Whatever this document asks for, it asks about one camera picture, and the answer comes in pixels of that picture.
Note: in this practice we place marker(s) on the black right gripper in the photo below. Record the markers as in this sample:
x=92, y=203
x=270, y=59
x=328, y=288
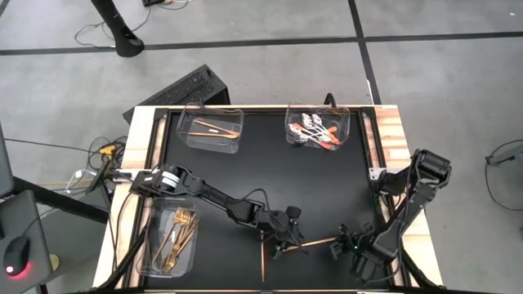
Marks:
x=367, y=249

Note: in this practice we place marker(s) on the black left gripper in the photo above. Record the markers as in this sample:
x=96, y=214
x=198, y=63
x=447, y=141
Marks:
x=282, y=226

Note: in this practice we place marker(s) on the wooden stick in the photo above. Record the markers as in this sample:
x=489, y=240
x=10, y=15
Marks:
x=318, y=243

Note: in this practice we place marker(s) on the gold chopstick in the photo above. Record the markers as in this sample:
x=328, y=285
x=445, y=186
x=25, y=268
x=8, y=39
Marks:
x=216, y=127

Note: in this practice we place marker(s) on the clear plastic bin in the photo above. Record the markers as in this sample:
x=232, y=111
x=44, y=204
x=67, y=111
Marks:
x=345, y=116
x=147, y=228
x=188, y=143

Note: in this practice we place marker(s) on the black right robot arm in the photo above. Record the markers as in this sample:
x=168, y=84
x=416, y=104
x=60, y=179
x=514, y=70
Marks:
x=408, y=212

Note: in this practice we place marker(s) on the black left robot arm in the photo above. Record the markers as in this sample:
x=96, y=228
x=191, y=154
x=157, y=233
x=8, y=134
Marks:
x=212, y=192

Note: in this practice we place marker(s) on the yellow plug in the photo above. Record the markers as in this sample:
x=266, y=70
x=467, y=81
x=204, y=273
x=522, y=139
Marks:
x=108, y=150

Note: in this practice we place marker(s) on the black desk bar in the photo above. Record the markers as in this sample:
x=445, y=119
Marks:
x=61, y=200

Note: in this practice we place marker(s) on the yellow disc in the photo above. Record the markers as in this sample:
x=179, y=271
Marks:
x=54, y=261

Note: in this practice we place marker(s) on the grey desk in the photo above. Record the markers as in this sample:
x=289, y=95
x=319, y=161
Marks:
x=37, y=228

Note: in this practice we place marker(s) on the black computer mouse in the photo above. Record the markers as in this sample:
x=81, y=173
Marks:
x=16, y=255

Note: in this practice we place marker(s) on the black stand pole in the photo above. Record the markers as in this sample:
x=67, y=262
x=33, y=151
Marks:
x=118, y=28

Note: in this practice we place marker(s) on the black power strip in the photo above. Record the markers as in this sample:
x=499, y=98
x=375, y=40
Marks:
x=153, y=2

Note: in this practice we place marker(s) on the grey laptop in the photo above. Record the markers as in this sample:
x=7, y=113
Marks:
x=5, y=163

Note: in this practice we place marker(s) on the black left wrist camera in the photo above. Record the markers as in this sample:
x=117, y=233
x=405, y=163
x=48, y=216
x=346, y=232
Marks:
x=294, y=211

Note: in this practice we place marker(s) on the black frame strut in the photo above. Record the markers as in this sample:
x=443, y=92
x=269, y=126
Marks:
x=126, y=257
x=412, y=269

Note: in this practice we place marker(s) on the wooden table frame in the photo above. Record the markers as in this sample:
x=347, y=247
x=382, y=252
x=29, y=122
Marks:
x=392, y=134

